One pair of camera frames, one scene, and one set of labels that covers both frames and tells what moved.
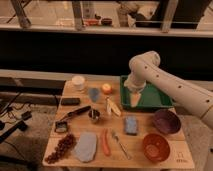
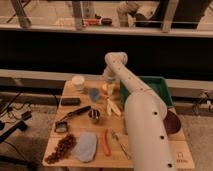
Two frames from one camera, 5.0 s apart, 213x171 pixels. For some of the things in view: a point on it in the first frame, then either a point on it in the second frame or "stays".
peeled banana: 111,106 stays
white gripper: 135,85 → 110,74
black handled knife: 75,112 stays
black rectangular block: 70,101 stays
